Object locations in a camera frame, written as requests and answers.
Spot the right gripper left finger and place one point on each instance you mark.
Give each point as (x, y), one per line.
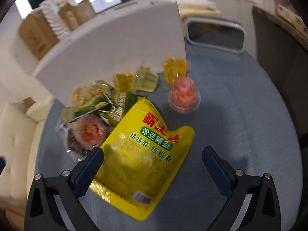
(42, 212)

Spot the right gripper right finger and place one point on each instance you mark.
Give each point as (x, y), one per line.
(263, 211)

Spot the red lid jelly cup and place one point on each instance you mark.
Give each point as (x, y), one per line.
(89, 131)

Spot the yellow snack bag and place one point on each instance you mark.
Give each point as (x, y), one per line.
(141, 159)

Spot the pink jelly cup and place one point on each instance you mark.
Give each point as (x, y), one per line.
(184, 97)

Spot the yellow fruit jelly cup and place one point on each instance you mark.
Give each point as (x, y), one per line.
(144, 80)

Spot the cream leather sofa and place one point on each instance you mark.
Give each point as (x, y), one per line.
(20, 138)

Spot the small green garlic packet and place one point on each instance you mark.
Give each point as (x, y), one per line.
(94, 103)

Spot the dark wooden side table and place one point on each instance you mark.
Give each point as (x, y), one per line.
(285, 61)

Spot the yellow jelly cup right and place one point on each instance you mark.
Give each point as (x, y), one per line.
(174, 68)

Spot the large cardboard box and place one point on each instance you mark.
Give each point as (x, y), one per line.
(37, 34)

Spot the small cardboard box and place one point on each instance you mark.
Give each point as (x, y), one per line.
(75, 16)

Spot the white storage box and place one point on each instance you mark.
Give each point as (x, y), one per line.
(115, 42)

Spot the dotted white paper bag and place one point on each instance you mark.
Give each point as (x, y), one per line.
(50, 9)

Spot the folded white cloth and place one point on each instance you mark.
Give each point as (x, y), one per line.
(198, 8)

